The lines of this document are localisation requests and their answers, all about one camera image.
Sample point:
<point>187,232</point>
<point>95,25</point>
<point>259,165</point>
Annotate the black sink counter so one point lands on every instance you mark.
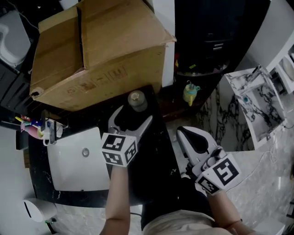
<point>158,160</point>

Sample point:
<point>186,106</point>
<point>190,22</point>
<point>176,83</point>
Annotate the clear glass bottle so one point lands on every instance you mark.
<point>137,101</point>

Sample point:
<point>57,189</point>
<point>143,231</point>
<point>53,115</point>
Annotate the black appliance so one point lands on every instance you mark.
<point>12,89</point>

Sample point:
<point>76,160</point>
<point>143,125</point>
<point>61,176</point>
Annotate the pink toothbrush cup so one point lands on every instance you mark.
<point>31,130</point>

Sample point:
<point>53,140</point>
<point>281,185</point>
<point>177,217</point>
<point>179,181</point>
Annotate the large brown cardboard box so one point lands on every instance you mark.
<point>114,46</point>

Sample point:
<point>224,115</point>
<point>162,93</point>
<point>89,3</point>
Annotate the chrome faucet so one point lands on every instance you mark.
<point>257,72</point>

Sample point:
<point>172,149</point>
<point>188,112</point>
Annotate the yellow green child's kettle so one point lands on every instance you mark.
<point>190,93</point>

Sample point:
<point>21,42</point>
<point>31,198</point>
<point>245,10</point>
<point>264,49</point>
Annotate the white sink basin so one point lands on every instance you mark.
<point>73,169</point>

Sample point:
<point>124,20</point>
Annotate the white plastic appliance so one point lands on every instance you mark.
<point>11,41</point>

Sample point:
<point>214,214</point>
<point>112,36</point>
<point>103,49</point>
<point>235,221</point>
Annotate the person's right forearm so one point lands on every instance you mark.
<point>225,211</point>

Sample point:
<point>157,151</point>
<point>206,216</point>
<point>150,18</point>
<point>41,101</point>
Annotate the white trash bin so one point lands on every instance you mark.
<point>37,210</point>

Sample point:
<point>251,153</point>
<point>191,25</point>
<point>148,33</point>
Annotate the white side cabinet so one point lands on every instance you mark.
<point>283,75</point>

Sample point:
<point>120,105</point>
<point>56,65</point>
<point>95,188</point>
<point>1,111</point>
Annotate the dark cabinet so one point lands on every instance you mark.
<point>206,27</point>

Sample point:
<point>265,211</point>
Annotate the metal sink drain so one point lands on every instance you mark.
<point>85,152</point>

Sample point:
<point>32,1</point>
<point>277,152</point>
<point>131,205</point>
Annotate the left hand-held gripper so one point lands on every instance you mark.
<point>114,143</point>

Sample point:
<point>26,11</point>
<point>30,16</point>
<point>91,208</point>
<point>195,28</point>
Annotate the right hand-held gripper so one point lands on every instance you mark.
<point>220,172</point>

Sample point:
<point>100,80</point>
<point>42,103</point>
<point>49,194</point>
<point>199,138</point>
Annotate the marble patterned wash basin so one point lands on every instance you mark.
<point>259,107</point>

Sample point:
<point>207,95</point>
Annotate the white mug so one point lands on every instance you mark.
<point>58,129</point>

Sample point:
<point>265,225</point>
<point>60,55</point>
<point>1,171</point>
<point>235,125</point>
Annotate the person's left forearm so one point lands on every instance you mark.
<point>117,197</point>

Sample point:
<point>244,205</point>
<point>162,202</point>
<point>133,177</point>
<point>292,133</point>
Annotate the person's beige shirt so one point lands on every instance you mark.
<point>179,223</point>

